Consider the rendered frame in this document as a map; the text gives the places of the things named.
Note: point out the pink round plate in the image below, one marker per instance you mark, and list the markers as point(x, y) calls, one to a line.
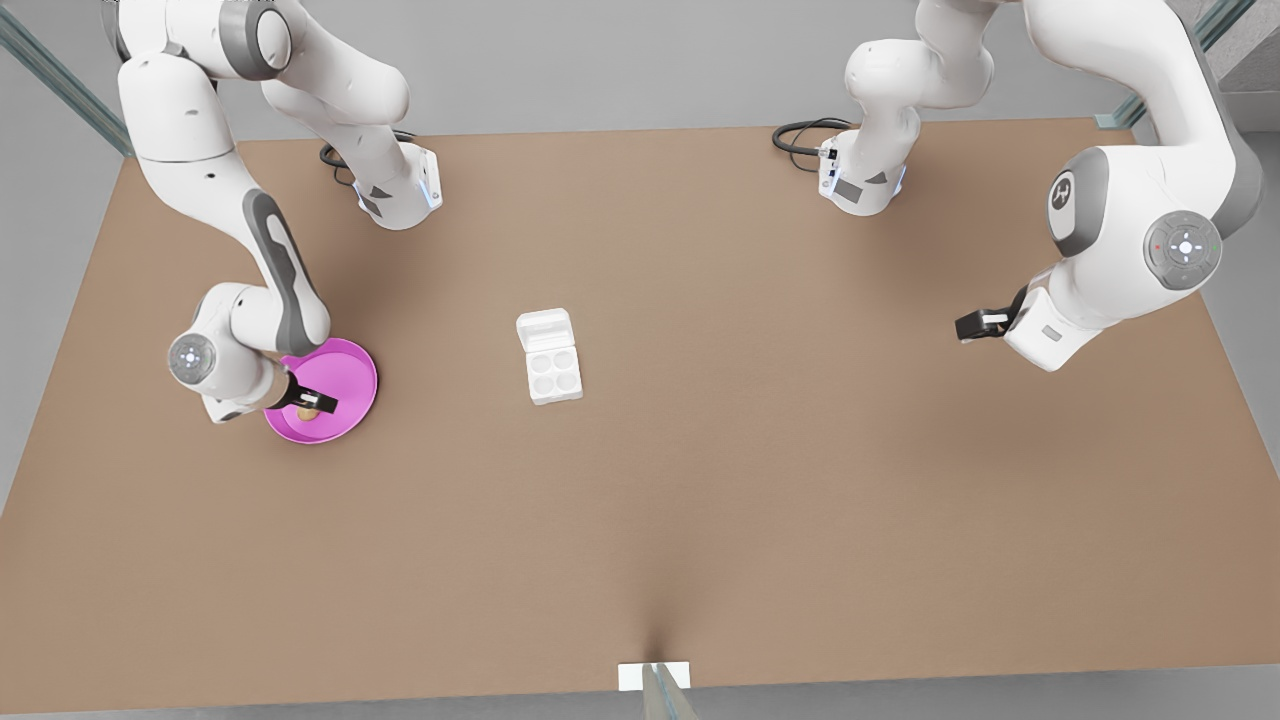
point(345, 378)

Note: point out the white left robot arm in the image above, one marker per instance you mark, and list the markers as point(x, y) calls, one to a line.
point(1120, 210)

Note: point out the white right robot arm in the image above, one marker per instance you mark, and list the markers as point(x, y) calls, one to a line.
point(185, 110)

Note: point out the white post foot plate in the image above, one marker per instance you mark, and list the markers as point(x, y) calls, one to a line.
point(630, 677)

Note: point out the silver frame post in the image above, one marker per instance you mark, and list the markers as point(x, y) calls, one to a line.
point(1205, 32)
point(60, 82)
point(662, 695)

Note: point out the white egg box base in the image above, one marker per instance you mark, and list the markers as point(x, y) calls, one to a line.
point(554, 374)

